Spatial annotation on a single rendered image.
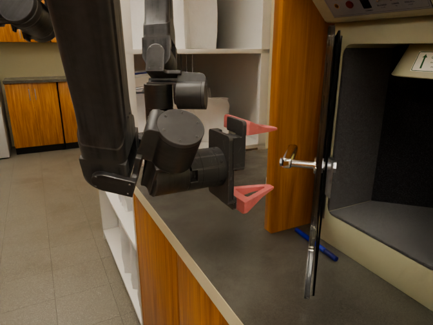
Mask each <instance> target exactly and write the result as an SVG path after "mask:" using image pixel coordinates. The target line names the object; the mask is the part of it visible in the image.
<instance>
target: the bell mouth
mask: <svg viewBox="0 0 433 325"><path fill-rule="evenodd" d="M391 74H392V75H394V76H398V77H409V78H418V79H433V44H410V45H409V47H408V48H407V50H406V51H405V53H404V54H403V56H402V58H401V59H400V61H399V63H398V64H397V66H396V67H395V69H394V71H393V72H392V73H391Z"/></svg>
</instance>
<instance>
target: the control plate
mask: <svg viewBox="0 0 433 325"><path fill-rule="evenodd" d="M324 1H325V3H326V5H327V6H328V8H329V10H330V11H331V13H332V15H333V16H334V18H336V17H349V16H356V15H369V14H381V13H388V12H400V11H407V10H420V9H427V8H433V5H432V2H431V0H381V1H380V2H378V3H377V2H376V0H369V3H370V5H371V7H372V8H365V9H364V8H363V6H362V4H361V2H360V0H324ZM347 1H351V2H352V3H353V5H354V6H353V7H352V8H347V7H346V2H347ZM334 4H338V5H339V6H340V7H339V8H335V6H334Z"/></svg>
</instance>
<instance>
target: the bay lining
mask: <svg viewBox="0 0 433 325"><path fill-rule="evenodd" d="M408 47H409V45H399V46H396V47H394V48H346V49H345V50H344V53H343V59H342V72H341V78H340V91H339V97H338V109H337V116H336V128H335V134H334V147H333V153H332V157H334V161H336V173H334V172H333V173H332V185H331V197H330V198H328V203H327V207H328V210H329V211H331V210H336V209H339V208H344V207H347V206H351V205H354V204H359V203H362V202H367V201H379V202H390V203H396V204H406V205H412V206H422V207H428V208H433V79H418V78H409V77H398V76H394V75H392V74H391V73H392V72H393V71H394V69H395V67H396V66H397V64H398V63H399V61H400V59H401V58H402V56H403V54H404V53H405V51H406V50H407V48H408Z"/></svg>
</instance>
